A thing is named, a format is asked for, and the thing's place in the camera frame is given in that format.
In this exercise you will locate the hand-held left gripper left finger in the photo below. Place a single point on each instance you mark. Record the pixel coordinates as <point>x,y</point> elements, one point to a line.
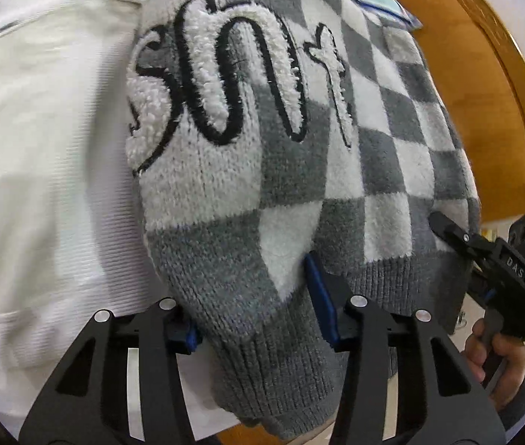
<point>191,336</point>

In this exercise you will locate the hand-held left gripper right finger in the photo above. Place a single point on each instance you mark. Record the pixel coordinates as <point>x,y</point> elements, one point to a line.
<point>322,306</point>

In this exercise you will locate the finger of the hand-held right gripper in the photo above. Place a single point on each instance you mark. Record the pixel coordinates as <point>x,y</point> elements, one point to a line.
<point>452,234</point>

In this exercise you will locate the grey white checkered cardigan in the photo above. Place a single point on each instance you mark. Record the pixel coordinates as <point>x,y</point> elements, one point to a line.
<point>290,171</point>

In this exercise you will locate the person's right forearm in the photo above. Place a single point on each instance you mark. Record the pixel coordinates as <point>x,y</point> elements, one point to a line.
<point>519,401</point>

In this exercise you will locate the person's right hand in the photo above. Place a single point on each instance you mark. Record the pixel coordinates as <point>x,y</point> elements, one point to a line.
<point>506,361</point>

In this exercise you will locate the wooden headboard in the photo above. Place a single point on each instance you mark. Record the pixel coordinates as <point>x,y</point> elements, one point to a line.
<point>475,102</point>

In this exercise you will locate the white printed bed sheet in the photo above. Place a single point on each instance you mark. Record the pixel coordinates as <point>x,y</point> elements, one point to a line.
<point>35,148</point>

